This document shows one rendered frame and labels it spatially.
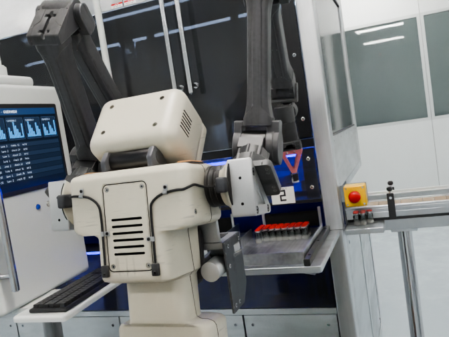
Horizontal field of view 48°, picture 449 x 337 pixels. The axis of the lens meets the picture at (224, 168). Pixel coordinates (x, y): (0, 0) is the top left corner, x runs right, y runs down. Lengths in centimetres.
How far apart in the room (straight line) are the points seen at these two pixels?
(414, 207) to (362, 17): 472
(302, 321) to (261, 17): 118
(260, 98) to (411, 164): 535
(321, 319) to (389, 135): 461
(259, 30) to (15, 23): 142
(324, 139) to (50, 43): 99
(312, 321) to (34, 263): 101
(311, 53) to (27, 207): 111
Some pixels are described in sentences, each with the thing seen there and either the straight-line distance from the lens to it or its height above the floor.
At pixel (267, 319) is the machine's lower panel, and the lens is 196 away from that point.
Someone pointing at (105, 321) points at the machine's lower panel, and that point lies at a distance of 228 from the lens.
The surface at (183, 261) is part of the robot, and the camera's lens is 103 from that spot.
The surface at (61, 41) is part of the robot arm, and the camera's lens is 111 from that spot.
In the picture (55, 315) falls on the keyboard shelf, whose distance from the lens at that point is 167.
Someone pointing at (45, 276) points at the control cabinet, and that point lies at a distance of 194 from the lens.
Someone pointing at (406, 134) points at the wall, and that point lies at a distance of 635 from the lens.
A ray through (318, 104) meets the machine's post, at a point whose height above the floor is 132.
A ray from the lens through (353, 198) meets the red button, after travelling 173.
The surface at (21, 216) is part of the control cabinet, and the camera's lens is 185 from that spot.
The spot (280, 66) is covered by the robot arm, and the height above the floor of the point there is 143.
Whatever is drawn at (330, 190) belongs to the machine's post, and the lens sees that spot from 177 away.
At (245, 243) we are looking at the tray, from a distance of 176.
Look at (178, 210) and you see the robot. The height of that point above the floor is 115.
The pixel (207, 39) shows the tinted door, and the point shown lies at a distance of 188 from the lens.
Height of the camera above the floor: 129
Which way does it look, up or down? 5 degrees down
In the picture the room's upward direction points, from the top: 9 degrees counter-clockwise
